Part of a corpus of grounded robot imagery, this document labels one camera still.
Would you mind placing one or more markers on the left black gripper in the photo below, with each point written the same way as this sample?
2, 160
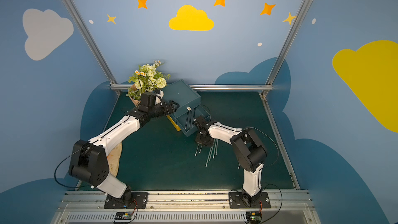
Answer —
168, 107

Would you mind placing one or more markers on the left green circuit board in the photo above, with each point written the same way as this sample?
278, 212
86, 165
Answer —
123, 217

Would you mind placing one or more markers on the yellow bottom drawer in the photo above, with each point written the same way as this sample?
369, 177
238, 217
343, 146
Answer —
176, 126

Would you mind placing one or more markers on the right green circuit board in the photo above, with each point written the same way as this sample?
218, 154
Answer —
253, 217

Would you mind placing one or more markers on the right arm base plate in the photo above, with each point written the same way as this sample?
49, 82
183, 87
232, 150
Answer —
242, 200

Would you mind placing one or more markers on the teal drawer cabinet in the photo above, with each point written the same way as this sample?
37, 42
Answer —
180, 92

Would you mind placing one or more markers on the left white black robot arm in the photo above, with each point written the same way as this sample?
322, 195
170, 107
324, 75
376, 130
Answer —
89, 158

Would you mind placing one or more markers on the aluminium front rail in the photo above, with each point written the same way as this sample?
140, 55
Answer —
187, 207

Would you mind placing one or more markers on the green circuit board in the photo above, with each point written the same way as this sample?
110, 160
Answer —
123, 217
253, 217

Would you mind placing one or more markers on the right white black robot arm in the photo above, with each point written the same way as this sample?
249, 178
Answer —
248, 148

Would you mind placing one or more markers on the right aluminium frame post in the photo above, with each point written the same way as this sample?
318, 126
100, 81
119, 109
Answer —
293, 31

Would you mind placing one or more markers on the aluminium frame post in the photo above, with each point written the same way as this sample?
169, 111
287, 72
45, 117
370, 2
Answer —
293, 31
82, 27

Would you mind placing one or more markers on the teal drawer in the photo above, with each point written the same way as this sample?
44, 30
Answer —
199, 110

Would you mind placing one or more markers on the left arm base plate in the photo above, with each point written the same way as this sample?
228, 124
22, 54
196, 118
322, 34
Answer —
130, 200

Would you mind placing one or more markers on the artificial green white flowers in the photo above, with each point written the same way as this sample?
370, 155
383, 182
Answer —
148, 77

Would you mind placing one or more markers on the beige cloth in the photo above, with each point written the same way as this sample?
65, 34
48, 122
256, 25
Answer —
113, 159

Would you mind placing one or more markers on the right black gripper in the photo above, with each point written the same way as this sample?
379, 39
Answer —
202, 137

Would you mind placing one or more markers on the left aluminium frame post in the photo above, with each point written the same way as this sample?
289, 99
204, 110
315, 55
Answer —
82, 27

